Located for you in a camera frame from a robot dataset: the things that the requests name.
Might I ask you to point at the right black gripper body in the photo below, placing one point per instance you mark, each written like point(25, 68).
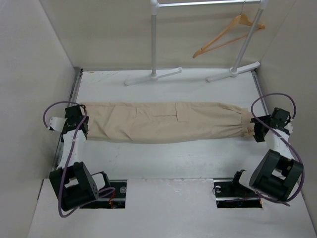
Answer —
point(258, 134)

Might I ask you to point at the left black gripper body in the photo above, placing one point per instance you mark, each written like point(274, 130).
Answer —
point(86, 120)

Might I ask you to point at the beige trousers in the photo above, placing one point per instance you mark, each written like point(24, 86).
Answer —
point(166, 122)

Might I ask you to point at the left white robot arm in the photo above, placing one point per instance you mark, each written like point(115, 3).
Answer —
point(72, 183)

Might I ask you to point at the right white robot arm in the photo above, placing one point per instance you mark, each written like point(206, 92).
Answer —
point(281, 167)

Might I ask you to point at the wooden clothes hanger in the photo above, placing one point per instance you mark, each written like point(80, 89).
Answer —
point(241, 19)

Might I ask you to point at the white metal clothes rack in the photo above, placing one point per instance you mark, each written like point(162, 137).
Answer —
point(211, 74)

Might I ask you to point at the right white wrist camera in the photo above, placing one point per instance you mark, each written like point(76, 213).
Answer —
point(289, 128)

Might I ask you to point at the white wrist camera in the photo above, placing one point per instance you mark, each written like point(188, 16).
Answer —
point(289, 128)
point(56, 124)

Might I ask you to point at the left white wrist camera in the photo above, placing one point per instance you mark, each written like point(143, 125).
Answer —
point(56, 124)

